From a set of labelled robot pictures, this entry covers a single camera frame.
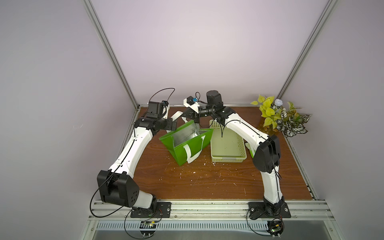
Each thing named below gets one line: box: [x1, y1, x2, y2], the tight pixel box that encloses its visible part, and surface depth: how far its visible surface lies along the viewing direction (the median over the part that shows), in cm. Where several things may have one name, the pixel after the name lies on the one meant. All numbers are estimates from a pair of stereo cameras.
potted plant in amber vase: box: [250, 95, 312, 138], surface depth 84 cm
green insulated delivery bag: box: [159, 119, 214, 167], surface depth 78 cm
